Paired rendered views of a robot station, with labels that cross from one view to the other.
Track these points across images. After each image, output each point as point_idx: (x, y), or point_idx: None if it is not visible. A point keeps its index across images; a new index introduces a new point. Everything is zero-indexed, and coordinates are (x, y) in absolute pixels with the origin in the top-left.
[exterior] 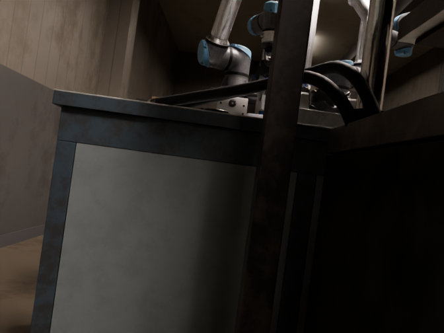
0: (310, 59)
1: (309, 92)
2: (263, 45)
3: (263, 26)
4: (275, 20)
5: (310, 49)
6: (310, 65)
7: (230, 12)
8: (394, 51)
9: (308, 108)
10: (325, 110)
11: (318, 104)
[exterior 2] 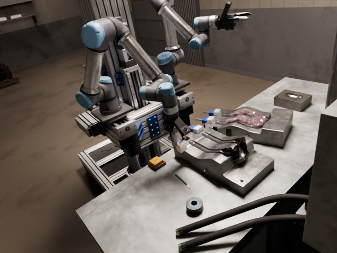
0: None
1: (232, 156)
2: (170, 117)
3: (166, 105)
4: (173, 100)
5: None
6: None
7: (99, 71)
8: None
9: (232, 163)
10: (242, 160)
11: (239, 160)
